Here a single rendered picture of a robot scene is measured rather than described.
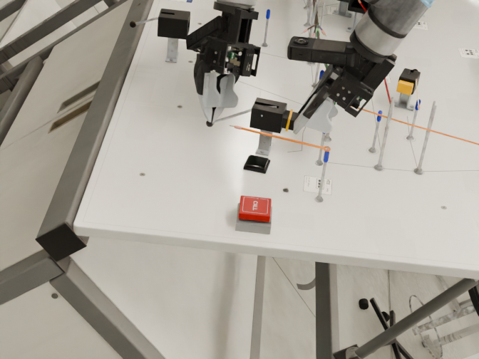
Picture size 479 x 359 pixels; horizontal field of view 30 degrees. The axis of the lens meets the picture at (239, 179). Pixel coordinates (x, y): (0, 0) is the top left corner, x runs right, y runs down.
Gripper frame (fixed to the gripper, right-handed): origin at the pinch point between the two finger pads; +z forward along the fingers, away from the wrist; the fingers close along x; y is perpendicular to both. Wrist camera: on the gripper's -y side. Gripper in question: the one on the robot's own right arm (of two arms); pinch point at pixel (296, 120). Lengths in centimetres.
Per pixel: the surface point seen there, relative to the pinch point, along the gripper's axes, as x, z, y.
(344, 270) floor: 286, 237, 118
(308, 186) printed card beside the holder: -9.1, 4.4, 7.2
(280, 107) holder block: -0.2, -0.4, -3.7
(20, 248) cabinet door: -27, 35, -29
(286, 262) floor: 219, 203, 71
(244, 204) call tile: -22.8, 4.8, -1.8
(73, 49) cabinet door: 61, 54, -50
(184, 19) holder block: 25.5, 9.6, -27.2
